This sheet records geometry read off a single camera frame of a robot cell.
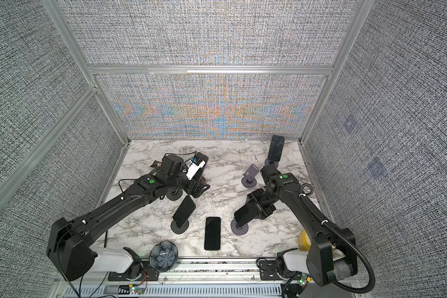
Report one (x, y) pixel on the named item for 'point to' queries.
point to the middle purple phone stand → (249, 180)
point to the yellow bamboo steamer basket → (304, 241)
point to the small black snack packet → (156, 164)
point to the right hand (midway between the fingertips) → (248, 203)
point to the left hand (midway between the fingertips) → (205, 178)
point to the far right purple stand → (267, 162)
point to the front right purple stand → (238, 230)
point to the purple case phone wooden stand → (203, 157)
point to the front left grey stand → (178, 230)
